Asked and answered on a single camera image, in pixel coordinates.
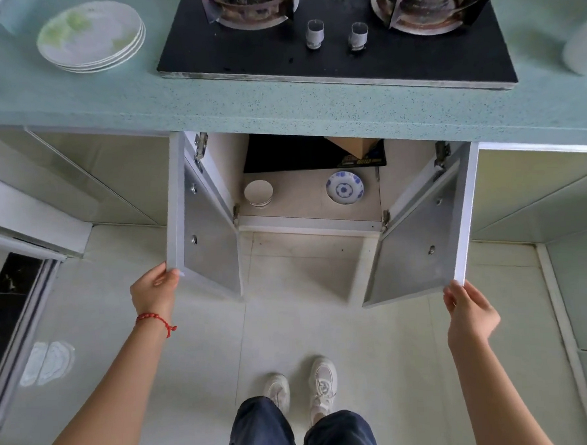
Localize person's left hand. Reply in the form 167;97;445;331
128;261;184;327

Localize person's right hand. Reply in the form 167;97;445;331
442;277;503;350

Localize white-edged cabinet door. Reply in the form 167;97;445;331
353;140;489;309
160;128;244;302

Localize pale green kitchen cabinet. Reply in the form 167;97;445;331
0;95;587;275

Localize blue floral white plate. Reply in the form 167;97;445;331
325;170;366;207

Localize person's left forearm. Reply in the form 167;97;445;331
26;317;176;445

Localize person's right forearm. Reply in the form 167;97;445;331
446;332;557;445

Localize speckled green countertop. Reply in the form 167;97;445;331
0;0;587;180

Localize plain white bowl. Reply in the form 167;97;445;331
242;178;276;209

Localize white left sneaker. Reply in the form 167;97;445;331
261;372;292;414

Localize white sneaker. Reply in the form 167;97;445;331
306;356;341;426
261;372;292;414

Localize white right sneaker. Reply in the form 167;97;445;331
306;356;341;426

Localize blue jeans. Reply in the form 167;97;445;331
219;390;382;445

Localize brown cardboard box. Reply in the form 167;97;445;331
324;133;384;161

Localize white dish with green print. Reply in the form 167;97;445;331
50;28;149;76
34;0;145;69
40;21;147;73

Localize black glass gas stove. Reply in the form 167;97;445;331
153;0;520;108

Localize white cup with green print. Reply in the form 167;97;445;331
559;9;587;77

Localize rusty gas burner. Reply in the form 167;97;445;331
370;0;494;40
199;0;302;34

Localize silver stove knob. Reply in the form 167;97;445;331
346;21;370;52
305;18;326;51

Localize red bead bracelet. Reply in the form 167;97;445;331
135;311;178;341

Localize grey sliding door frame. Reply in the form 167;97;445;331
0;161;104;442

